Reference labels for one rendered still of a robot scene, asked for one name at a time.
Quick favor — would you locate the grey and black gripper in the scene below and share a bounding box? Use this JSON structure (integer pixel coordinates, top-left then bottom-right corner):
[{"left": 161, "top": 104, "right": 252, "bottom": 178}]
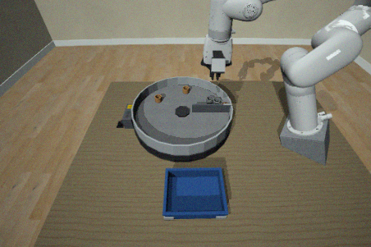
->
[{"left": 201, "top": 34, "right": 232, "bottom": 80}]

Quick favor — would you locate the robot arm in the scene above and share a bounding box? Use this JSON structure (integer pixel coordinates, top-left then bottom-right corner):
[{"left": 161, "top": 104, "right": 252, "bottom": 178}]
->
[{"left": 208, "top": 0, "right": 371, "bottom": 136}]

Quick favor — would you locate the blue crate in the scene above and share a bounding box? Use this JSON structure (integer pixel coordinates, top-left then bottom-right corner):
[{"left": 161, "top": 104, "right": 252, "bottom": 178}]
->
[{"left": 163, "top": 167, "right": 228, "bottom": 220}]

